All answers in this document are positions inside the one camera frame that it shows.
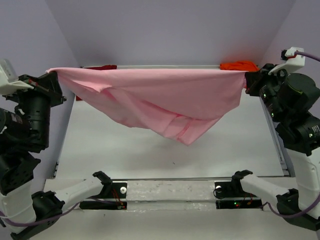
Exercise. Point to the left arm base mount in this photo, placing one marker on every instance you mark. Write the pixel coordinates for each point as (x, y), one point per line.
(111, 197)

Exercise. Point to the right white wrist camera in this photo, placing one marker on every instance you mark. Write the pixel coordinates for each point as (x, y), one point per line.
(292, 61)

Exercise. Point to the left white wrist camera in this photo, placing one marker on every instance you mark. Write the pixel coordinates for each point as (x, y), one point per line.
(9, 81)

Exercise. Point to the pink t shirt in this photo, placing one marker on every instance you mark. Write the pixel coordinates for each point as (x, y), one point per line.
(178, 104)

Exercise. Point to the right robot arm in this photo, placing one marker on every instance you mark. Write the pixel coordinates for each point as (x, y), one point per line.
(298, 206)

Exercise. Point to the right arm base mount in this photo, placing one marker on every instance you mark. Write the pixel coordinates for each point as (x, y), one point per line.
(230, 194)

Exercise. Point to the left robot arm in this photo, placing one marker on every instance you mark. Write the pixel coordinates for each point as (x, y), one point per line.
(23, 133)

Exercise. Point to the dark red folded t shirt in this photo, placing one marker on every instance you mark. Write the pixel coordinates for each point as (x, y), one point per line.
(102, 68)

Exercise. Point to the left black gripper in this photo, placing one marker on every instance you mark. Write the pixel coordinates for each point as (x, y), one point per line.
(48, 82)

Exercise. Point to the orange t shirt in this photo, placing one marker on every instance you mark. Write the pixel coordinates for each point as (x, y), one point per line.
(244, 65)

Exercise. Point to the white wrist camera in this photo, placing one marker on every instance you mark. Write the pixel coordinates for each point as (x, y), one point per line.
(292, 61)
(9, 81)

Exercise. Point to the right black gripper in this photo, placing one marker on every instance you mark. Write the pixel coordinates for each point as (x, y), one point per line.
(256, 78)

